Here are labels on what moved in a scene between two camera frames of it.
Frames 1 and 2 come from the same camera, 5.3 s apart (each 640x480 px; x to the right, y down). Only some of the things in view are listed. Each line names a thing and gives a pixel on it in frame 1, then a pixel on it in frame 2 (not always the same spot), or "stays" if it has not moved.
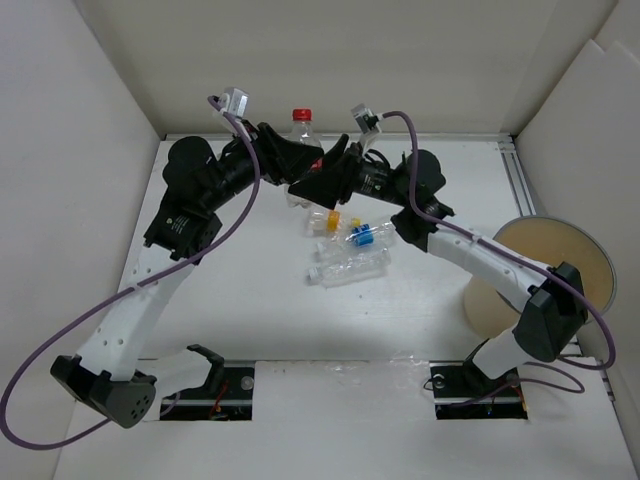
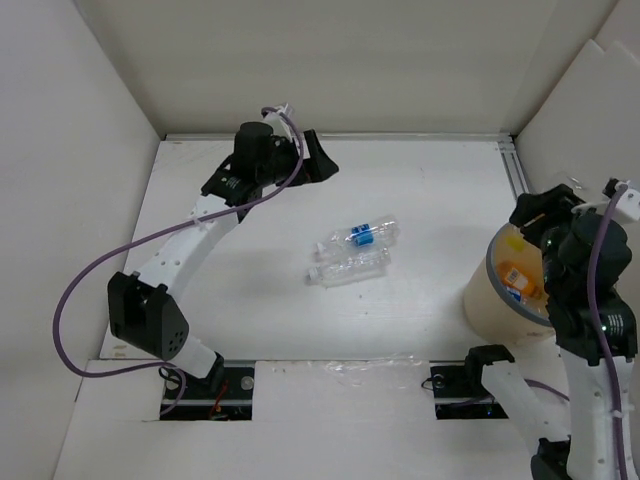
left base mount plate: (228, 395) stays
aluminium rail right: (516, 176) stays
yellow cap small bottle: (321, 221) → (516, 242)
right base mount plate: (461, 391) stays
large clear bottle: (352, 268) stays
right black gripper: (322, 185) → (555, 202)
